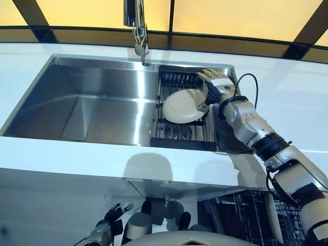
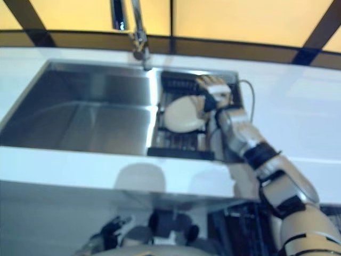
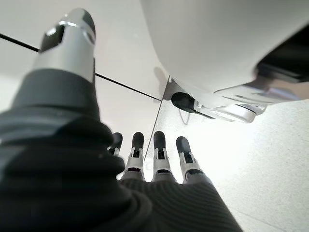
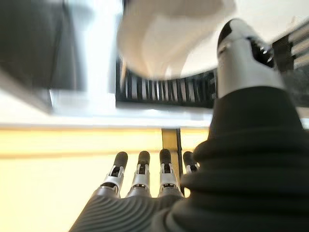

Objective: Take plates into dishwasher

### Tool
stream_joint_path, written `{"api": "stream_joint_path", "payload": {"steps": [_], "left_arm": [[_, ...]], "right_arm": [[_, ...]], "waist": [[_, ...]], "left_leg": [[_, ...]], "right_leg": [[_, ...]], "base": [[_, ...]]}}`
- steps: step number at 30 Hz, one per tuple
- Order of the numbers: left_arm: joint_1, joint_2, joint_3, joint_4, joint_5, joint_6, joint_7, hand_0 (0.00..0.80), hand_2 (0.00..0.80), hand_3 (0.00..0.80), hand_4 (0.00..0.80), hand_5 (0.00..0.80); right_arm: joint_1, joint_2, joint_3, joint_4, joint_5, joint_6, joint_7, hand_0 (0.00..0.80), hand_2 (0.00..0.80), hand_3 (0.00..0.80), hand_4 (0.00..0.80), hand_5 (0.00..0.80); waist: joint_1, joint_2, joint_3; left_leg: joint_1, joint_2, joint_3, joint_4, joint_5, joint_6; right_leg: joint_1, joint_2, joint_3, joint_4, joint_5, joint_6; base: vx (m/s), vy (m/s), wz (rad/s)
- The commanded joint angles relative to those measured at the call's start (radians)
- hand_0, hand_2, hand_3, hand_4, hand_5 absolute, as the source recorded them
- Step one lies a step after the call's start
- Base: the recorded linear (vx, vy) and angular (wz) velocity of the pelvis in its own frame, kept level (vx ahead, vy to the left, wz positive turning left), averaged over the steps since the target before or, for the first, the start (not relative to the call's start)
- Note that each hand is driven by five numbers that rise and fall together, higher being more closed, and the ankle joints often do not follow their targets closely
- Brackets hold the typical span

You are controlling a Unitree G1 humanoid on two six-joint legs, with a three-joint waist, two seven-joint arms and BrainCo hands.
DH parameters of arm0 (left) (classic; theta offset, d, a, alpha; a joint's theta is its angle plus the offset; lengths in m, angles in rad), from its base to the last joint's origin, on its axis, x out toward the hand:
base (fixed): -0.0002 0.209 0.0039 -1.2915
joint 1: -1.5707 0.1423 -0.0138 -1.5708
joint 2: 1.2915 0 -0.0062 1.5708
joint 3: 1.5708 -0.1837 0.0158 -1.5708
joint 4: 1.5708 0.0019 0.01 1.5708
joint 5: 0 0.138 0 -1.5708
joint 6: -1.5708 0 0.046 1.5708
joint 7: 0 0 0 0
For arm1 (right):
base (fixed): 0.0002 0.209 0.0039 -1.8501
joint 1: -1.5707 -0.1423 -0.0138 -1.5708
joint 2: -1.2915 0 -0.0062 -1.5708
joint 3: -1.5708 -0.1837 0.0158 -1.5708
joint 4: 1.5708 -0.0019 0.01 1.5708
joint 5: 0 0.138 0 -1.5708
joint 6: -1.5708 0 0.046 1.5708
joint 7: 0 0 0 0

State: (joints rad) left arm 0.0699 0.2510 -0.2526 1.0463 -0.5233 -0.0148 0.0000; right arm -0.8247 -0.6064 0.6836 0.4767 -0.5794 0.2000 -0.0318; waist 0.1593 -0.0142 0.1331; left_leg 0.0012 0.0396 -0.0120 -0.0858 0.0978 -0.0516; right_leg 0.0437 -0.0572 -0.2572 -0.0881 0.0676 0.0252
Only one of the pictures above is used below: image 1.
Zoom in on stainless steel sink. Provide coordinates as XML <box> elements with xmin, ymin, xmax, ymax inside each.
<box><xmin>0</xmin><ymin>53</ymin><xmax>241</xmax><ymax>155</ymax></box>

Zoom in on beige round plate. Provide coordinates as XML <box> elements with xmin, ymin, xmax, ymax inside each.
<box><xmin>264</xmin><ymin>192</ymin><xmax>284</xmax><ymax>244</ymax></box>
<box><xmin>162</xmin><ymin>89</ymin><xmax>210</xmax><ymax>124</ymax></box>

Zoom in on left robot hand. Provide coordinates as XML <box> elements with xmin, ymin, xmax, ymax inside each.
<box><xmin>96</xmin><ymin>203</ymin><xmax>134</xmax><ymax>229</ymax></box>

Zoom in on black sink dish rack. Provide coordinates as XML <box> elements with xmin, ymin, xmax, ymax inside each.
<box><xmin>150</xmin><ymin>65</ymin><xmax>219</xmax><ymax>152</ymax></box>

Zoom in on black window frame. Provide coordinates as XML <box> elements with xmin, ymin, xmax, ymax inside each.
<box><xmin>0</xmin><ymin>0</ymin><xmax>328</xmax><ymax>64</ymax></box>

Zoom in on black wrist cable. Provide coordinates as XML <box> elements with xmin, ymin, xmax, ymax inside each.
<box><xmin>234</xmin><ymin>73</ymin><xmax>258</xmax><ymax>109</ymax></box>

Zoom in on wire dishwasher rack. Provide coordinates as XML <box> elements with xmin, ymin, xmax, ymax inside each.
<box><xmin>215</xmin><ymin>191</ymin><xmax>308</xmax><ymax>246</ymax></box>

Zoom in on beige robot torso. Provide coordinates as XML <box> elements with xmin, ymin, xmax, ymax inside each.
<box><xmin>125</xmin><ymin>230</ymin><xmax>259</xmax><ymax>246</ymax></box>

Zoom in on robot left leg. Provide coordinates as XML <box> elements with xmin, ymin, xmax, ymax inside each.
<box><xmin>122</xmin><ymin>199</ymin><xmax>154</xmax><ymax>244</ymax></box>

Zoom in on chrome kitchen faucet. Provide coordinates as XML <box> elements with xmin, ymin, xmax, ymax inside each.
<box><xmin>123</xmin><ymin>0</ymin><xmax>151</xmax><ymax>66</ymax></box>

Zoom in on robot leg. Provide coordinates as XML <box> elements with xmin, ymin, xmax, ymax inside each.
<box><xmin>122</xmin><ymin>199</ymin><xmax>154</xmax><ymax>244</ymax></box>
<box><xmin>166</xmin><ymin>201</ymin><xmax>206</xmax><ymax>233</ymax></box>

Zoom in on robot right leg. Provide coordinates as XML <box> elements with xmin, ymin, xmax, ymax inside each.
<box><xmin>166</xmin><ymin>201</ymin><xmax>206</xmax><ymax>233</ymax></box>

